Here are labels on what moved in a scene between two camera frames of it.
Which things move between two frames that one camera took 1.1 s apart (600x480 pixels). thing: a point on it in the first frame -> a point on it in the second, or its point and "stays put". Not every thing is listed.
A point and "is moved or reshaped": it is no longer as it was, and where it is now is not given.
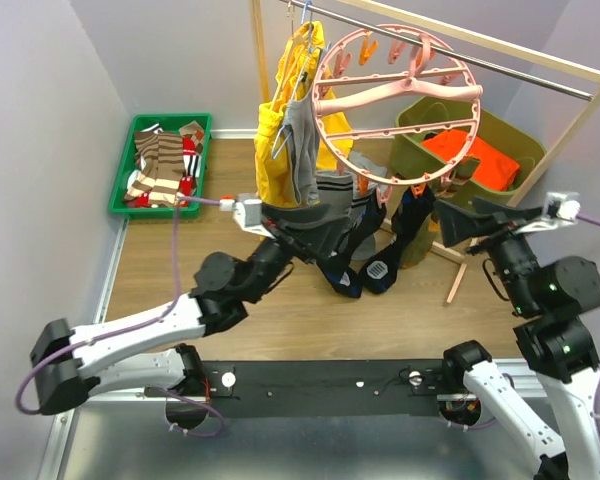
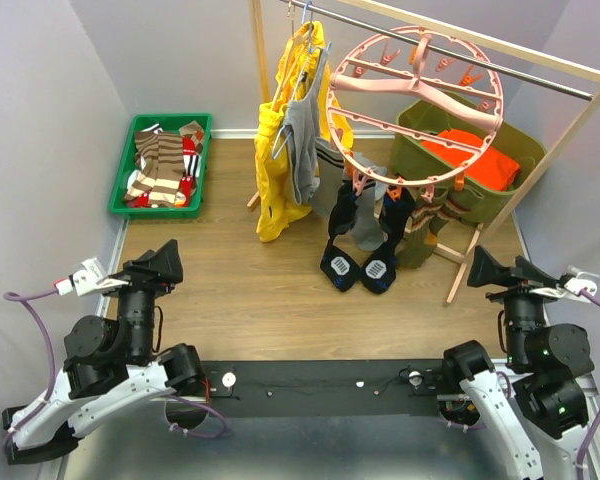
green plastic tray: (170, 123) stays put
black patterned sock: (344, 277) is moved or reshaped
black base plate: (324, 388) stays put
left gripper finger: (322, 220) -> (165, 262)
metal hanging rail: (307, 7) stays put
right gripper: (457, 223) -> (484, 268)
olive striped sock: (459, 173) -> (445, 206)
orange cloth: (494, 170) stays put
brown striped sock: (164, 167) stays put
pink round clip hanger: (397, 104) is moved or reshaped
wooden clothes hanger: (296, 48) stays put
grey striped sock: (336, 189) -> (331, 167)
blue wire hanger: (311, 50) stays put
